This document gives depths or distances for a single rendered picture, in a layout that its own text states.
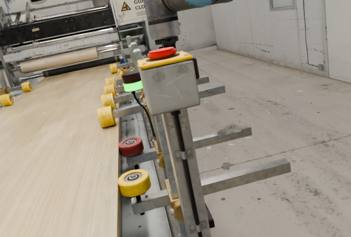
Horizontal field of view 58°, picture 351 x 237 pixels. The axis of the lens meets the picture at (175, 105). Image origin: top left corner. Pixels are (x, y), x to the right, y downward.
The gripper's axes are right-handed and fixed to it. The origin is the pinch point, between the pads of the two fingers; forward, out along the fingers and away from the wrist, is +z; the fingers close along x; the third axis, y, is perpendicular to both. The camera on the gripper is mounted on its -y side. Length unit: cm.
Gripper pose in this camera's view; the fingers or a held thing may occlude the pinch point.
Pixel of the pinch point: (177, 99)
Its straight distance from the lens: 101.8
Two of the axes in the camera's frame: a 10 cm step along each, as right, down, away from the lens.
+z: 1.8, 9.4, 2.7
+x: 9.7, -2.2, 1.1
